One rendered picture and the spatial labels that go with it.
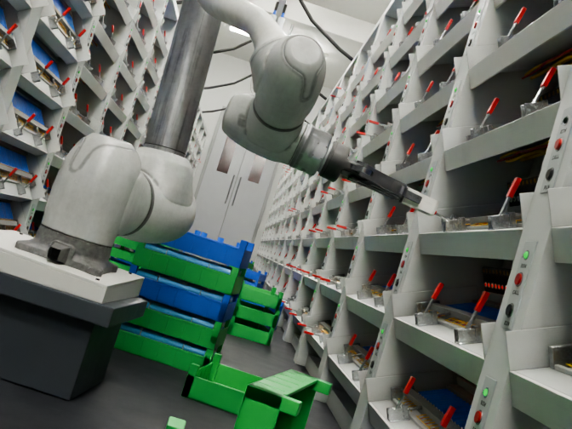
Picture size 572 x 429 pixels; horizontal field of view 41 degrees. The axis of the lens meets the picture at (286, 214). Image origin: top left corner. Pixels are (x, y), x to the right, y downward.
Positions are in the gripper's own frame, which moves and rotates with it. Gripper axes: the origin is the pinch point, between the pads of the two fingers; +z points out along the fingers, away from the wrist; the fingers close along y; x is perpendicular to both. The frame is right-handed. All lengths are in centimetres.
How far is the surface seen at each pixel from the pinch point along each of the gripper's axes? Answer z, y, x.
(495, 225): 7.3, 27.7, -2.3
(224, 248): -31, -71, -25
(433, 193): 5.9, -18.0, 5.7
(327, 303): 15, -158, -29
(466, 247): 7.9, 15.3, -6.1
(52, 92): -113, -139, 0
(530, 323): 9, 52, -16
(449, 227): 7.3, 1.0, -2.3
